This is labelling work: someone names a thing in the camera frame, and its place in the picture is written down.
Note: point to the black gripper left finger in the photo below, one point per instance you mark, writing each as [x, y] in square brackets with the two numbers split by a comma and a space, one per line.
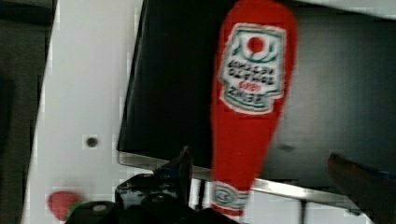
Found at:
[179, 168]

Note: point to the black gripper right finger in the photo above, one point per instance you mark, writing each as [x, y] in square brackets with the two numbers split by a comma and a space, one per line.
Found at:
[371, 191]

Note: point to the red ketchup bottle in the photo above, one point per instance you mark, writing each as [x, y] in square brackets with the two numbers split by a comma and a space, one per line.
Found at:
[254, 63]

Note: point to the black silver toaster oven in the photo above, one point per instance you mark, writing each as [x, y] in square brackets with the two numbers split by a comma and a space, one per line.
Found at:
[341, 98]

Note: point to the toy strawberry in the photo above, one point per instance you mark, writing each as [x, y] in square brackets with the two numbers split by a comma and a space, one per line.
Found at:
[62, 203]

